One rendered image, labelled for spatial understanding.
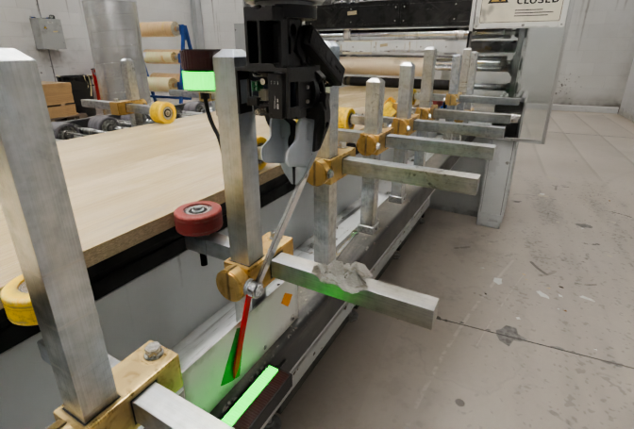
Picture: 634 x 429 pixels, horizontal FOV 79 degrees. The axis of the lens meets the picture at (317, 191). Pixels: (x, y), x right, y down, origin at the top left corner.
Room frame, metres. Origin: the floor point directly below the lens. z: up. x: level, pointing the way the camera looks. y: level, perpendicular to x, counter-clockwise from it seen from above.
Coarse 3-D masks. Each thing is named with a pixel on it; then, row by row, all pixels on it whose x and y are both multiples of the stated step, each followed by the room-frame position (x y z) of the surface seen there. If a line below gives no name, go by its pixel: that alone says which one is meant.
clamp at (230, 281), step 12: (264, 240) 0.56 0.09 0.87; (288, 240) 0.56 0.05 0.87; (264, 252) 0.52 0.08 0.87; (276, 252) 0.53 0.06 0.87; (288, 252) 0.56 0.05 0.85; (228, 264) 0.49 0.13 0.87; (240, 264) 0.49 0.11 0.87; (252, 264) 0.49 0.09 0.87; (216, 276) 0.48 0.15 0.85; (228, 276) 0.46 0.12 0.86; (240, 276) 0.46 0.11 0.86; (252, 276) 0.47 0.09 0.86; (264, 276) 0.50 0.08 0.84; (228, 288) 0.47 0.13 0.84; (240, 288) 0.45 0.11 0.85
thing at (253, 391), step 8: (272, 368) 0.46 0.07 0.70; (264, 376) 0.44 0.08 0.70; (272, 376) 0.44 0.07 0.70; (256, 384) 0.43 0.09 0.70; (264, 384) 0.43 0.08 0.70; (248, 392) 0.41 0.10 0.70; (256, 392) 0.41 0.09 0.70; (240, 400) 0.40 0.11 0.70; (248, 400) 0.40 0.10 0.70; (232, 408) 0.39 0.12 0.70; (240, 408) 0.39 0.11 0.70; (232, 416) 0.38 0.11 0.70; (240, 416) 0.38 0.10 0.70; (232, 424) 0.36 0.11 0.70
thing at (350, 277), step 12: (324, 264) 0.48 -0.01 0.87; (336, 264) 0.48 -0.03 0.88; (348, 264) 0.48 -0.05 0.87; (360, 264) 0.48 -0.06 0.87; (324, 276) 0.46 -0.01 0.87; (336, 276) 0.46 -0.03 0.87; (348, 276) 0.45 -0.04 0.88; (360, 276) 0.46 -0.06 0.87; (348, 288) 0.44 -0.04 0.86; (360, 288) 0.44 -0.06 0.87
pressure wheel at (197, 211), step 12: (192, 204) 0.63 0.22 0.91; (204, 204) 0.63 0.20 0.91; (216, 204) 0.63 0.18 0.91; (180, 216) 0.58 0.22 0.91; (192, 216) 0.58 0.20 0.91; (204, 216) 0.58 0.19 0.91; (216, 216) 0.59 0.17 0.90; (180, 228) 0.57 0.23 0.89; (192, 228) 0.57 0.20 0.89; (204, 228) 0.57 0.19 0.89; (216, 228) 0.59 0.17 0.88; (204, 264) 0.60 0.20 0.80
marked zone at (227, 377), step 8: (240, 328) 0.44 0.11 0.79; (232, 344) 0.43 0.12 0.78; (232, 352) 0.43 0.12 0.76; (232, 360) 0.43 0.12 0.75; (240, 360) 0.44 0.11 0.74; (232, 368) 0.43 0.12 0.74; (240, 368) 0.44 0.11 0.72; (224, 376) 0.41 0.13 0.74; (232, 376) 0.42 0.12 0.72; (224, 384) 0.41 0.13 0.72
